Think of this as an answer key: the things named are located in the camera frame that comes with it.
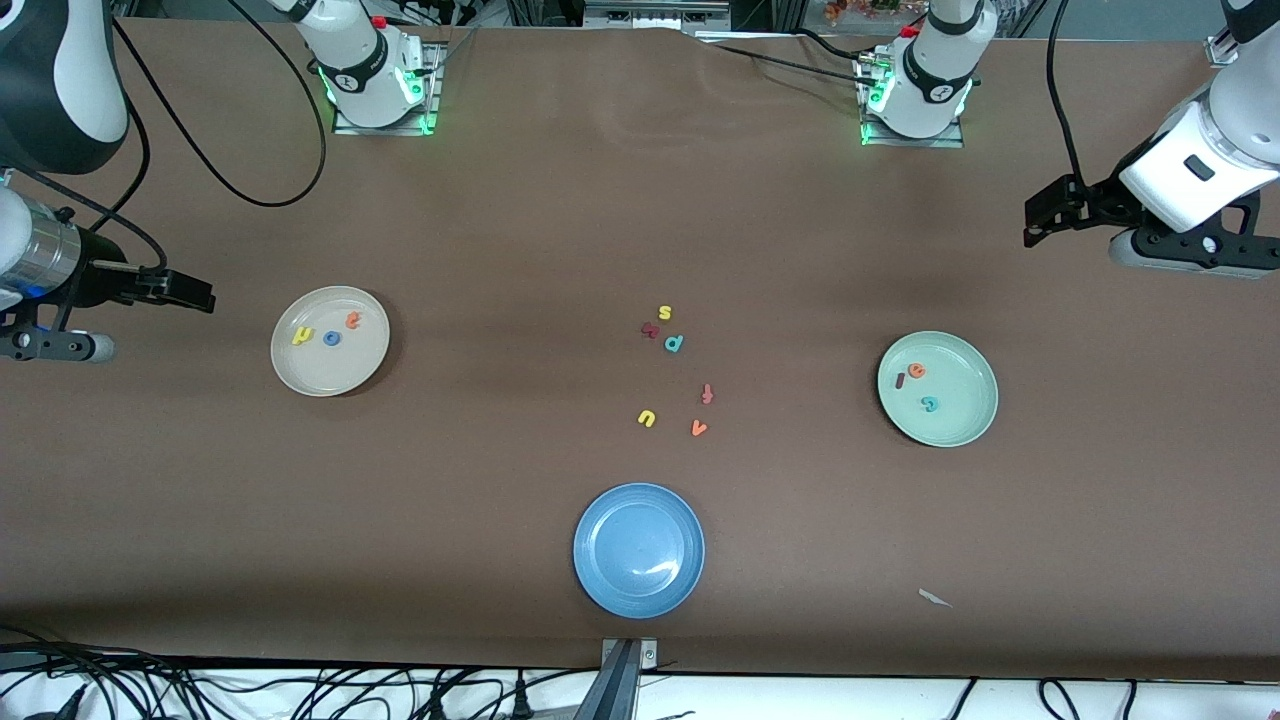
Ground pale green round plate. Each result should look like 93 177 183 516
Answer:
877 331 999 448

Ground blue round plate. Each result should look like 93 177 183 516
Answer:
573 483 706 619

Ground black cable to base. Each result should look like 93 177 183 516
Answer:
700 28 881 91

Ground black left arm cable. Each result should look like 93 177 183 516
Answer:
1045 0 1091 191

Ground metal table edge bracket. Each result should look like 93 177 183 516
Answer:
575 638 659 720

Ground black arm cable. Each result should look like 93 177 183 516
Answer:
1045 0 1091 191
0 0 329 271

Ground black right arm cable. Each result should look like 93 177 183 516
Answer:
0 0 329 271

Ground orange flower decoration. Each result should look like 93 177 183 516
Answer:
825 0 926 23

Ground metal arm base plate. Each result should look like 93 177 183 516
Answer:
333 40 443 136
858 55 966 149

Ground brown table cover sheet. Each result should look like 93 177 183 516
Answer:
0 18 1280 681

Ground grey metal rail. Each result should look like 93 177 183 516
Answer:
585 0 731 31

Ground beige brown round plate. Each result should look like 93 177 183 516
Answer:
270 286 391 398

